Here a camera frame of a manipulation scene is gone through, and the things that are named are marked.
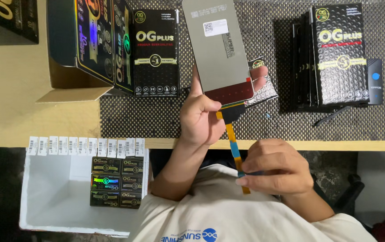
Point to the person's right hand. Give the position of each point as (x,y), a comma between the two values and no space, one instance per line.
(283,171)

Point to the person's left hand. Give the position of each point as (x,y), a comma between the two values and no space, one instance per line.
(196,121)

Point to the black mesh anti-slip mat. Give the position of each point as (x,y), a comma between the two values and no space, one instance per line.
(279,124)

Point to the person's white t-shirt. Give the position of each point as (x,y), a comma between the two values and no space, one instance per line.
(232,215)

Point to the black chair base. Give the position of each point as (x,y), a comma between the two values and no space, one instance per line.
(347,191)

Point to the upright black display box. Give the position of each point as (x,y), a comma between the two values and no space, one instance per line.
(155,67)

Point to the black tweezers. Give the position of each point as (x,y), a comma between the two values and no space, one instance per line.
(333,116)

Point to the single black bubble pouch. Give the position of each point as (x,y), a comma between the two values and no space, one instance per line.
(266,94)

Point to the stack of small black boxes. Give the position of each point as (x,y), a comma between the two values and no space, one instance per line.
(117,183)

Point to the row of white barcode labels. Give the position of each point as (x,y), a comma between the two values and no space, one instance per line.
(85,146)

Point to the stack of black bubble pouches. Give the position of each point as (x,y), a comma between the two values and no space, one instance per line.
(337,57)

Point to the black device with blue button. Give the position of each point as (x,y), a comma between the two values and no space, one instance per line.
(375,84)

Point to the open carton with black print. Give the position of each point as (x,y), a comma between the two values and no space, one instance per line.
(91,37)

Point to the white foam box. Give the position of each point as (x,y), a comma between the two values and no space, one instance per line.
(54,198)

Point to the large black cardboard box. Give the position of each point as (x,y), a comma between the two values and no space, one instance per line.
(7,20)

